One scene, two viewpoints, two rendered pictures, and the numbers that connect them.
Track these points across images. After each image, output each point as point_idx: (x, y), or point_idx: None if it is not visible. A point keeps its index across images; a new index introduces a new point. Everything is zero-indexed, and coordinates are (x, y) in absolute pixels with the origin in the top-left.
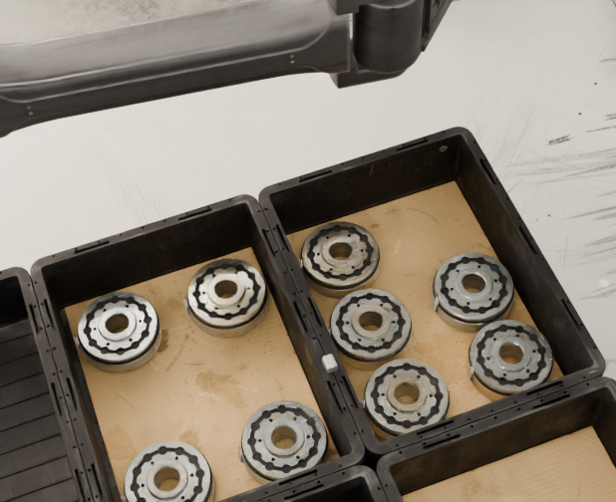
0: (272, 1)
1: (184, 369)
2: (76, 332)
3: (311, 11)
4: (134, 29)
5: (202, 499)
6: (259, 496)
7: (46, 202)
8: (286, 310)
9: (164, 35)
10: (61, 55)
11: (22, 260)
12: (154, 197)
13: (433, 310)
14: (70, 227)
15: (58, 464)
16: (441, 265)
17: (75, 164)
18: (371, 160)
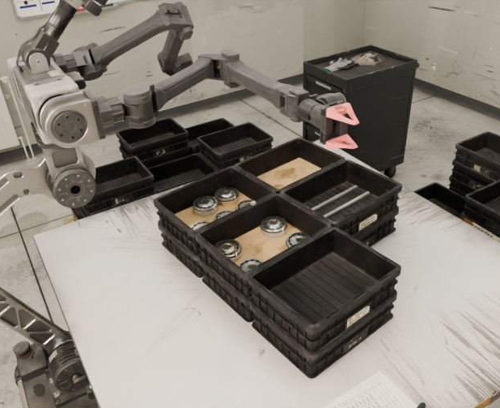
0: (237, 68)
1: (256, 257)
2: None
3: (239, 63)
4: (256, 78)
5: (301, 232)
6: (299, 206)
7: (177, 362)
8: (232, 227)
9: (256, 74)
10: (270, 82)
11: (211, 358)
12: (166, 325)
13: (213, 214)
14: (188, 348)
15: (306, 274)
16: (196, 216)
17: (153, 359)
18: (172, 213)
